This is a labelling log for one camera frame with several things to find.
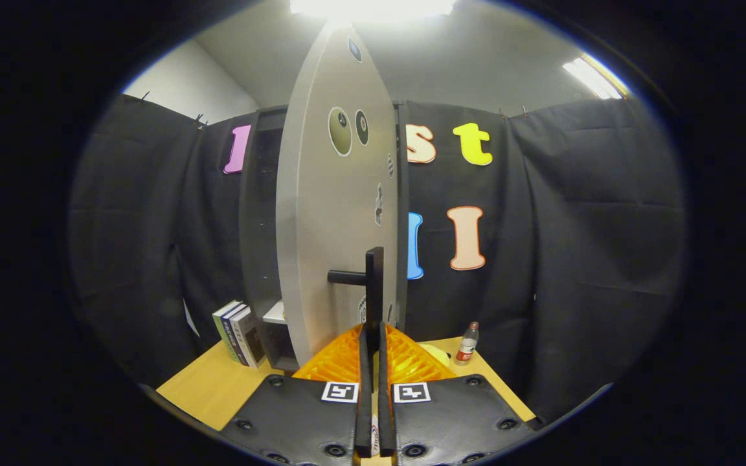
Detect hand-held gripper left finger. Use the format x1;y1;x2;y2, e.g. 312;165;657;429
221;324;374;466

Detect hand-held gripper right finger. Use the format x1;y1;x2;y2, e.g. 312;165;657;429
378;322;536;466

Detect black door handle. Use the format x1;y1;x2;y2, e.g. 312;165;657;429
328;247;385;353

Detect dark grey shoe cabinet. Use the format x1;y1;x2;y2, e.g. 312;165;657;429
238;107;410;373

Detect yellow pineapple toy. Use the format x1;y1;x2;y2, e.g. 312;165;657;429
421;344;452;367

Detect clear plastic bottle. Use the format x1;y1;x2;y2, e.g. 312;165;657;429
455;322;480;366

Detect white spine book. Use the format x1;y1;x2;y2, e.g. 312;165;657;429
231;307;267;368

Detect blue spine book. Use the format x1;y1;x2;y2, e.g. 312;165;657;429
221;304;254;368

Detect narrow ceiling light panel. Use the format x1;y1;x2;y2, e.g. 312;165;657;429
563;55;629;100

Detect large ceiling light panel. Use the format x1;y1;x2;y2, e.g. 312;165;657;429
289;0;458;20

